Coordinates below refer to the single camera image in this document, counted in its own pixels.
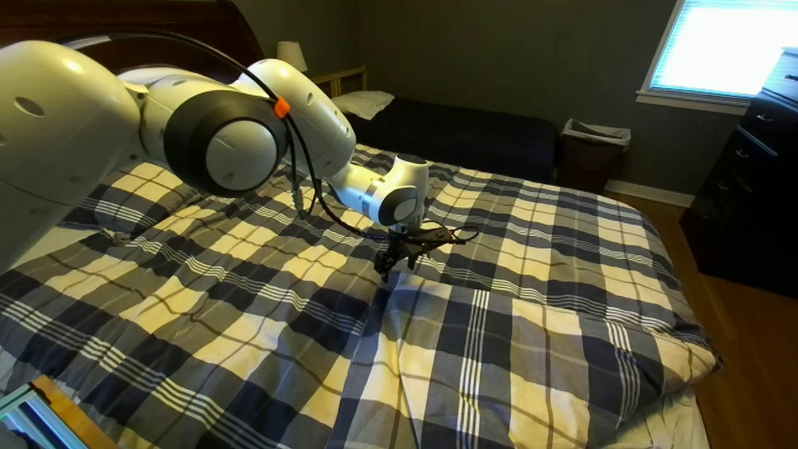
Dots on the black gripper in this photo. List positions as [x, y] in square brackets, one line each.
[411, 237]

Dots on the plaid duvet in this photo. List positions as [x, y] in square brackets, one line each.
[414, 351]

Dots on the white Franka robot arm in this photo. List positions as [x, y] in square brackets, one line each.
[75, 132]

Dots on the dark low daybed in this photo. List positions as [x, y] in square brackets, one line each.
[464, 137]

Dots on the white pillow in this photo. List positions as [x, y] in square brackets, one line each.
[363, 102]

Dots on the light wooden chair back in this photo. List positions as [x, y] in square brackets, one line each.
[340, 81]

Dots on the small trash bin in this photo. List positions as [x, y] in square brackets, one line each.
[591, 152]

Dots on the white shade table lamp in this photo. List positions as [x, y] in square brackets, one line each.
[290, 56]

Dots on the plaid pillow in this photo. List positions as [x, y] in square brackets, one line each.
[126, 200]

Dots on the black dresser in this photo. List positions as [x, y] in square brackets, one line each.
[748, 191]

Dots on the bright window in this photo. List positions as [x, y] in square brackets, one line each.
[723, 51]

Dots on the dark wooden bed frame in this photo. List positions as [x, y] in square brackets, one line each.
[166, 34]

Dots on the metal bracket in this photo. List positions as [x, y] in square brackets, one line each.
[28, 419]

